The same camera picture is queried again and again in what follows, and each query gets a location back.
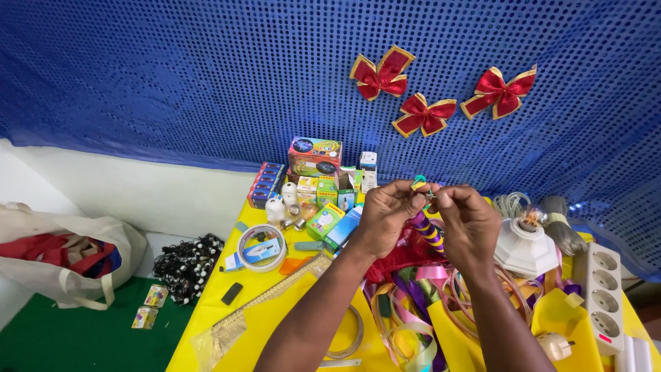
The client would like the person's right hand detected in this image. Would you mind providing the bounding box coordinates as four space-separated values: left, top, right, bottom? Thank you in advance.
427 184 502 275

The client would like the person's left hand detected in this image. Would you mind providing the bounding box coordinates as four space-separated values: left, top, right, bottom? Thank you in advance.
356 179 441 259

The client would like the purple yellow striped stick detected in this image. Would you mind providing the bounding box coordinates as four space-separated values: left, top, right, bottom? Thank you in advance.
410 209 446 256

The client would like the light blue bulb box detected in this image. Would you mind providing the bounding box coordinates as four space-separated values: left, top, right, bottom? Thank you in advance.
324 205 364 250

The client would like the red mesh fabric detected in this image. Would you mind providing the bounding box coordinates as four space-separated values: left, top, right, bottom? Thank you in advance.
364 226 448 284

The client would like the tall white box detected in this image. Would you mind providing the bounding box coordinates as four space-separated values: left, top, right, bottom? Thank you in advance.
359 151 378 195

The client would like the open brown cardboard box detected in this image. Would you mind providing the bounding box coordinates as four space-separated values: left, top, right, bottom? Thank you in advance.
335 167 358 192

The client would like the white octagonal lamp holder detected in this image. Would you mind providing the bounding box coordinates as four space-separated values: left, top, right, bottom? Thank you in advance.
494 217 560 280

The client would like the large green bulb box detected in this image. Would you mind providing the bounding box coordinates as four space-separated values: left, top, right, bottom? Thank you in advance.
305 202 346 241

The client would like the yellow green bulb box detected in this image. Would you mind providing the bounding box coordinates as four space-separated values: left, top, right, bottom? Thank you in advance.
315 175 339 209
296 176 319 205

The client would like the clear filament bulb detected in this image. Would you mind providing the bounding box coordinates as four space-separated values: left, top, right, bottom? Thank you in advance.
517 204 549 234

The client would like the colourful disco light box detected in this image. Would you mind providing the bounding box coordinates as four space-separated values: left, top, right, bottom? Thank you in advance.
287 136 343 178

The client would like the orange paper piece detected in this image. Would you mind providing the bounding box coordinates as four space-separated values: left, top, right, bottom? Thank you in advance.
278 256 314 276

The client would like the heap of coloured ribbons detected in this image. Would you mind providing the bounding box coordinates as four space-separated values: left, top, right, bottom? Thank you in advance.
364 261 581 372

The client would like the red gold-edged bow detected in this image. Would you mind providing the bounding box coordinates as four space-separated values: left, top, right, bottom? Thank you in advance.
392 93 458 138
349 45 416 102
460 64 538 121

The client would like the clear tape roll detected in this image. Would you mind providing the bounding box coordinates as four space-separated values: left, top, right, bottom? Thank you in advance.
325 303 365 360

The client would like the stack of blue red boxes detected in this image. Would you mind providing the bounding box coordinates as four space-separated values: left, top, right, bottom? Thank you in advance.
246 161 287 209

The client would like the blue white flat box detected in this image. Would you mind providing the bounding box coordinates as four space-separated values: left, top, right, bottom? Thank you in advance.
224 238 283 272

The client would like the white electric plug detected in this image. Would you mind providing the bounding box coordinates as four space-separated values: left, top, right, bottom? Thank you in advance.
535 332 577 362

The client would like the large white tape roll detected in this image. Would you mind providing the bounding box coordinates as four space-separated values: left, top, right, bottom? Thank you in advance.
237 224 288 273

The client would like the white power strip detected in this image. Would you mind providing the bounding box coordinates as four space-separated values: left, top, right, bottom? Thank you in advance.
573 242 626 357

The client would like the gold lace trim strip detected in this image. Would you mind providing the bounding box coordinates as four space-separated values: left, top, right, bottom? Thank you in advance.
190 252 333 372

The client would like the yellow tablecloth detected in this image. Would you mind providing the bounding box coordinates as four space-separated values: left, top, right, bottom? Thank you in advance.
165 194 661 372

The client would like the small black block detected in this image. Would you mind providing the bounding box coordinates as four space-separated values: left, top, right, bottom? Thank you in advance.
221 282 244 306

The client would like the heap of black white beads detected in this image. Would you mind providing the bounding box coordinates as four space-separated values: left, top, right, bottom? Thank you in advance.
153 233 225 306

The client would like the white plastic block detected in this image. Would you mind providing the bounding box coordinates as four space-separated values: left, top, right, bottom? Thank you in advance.
614 334 654 372

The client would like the blue sequin backdrop cloth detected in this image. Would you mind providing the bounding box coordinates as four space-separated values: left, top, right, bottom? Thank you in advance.
0 0 661 282

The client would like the small yellow printed box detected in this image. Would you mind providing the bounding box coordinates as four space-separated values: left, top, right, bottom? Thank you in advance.
144 284 169 309
131 306 159 330

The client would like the green floor mat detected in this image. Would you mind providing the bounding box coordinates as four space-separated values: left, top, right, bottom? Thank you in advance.
0 275 197 372

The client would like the white tote bag with cloths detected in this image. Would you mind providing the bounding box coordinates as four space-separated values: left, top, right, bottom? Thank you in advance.
0 202 149 311

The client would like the white cable coil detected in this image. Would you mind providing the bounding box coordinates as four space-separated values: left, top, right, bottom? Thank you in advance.
493 192 533 221

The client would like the grey cable bundle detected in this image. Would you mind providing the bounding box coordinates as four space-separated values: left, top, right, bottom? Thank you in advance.
539 195 589 257

